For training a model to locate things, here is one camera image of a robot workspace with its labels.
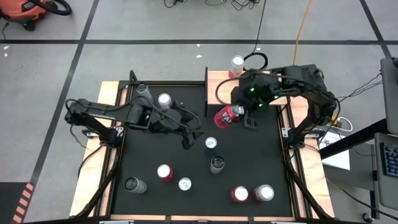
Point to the black computer keyboard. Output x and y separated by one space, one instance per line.
391 160

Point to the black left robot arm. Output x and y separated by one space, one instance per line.
102 109

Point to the grey keyboard tray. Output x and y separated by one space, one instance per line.
385 193

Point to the black caster wheel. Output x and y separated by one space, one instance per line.
367 216

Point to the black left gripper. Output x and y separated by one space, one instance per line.
182 123

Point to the pink white Spindrift can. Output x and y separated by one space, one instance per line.
264 193
237 63
164 100

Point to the red Fanta strawberry can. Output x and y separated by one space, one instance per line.
224 117
164 171
239 194

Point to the white paper sheet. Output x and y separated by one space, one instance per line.
339 158

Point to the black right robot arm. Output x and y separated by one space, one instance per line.
323 96

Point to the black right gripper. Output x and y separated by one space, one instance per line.
248 98

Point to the light wooden shelf board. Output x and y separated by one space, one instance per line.
225 91

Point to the black orange striped floor mat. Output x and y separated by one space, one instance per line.
9 199

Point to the grey clamp bracket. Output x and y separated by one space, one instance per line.
90 133

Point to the orange shop vacuum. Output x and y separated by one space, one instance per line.
21 9

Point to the grey computer cart panel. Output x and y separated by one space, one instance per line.
391 93

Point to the black cart crossbar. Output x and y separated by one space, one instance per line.
354 140

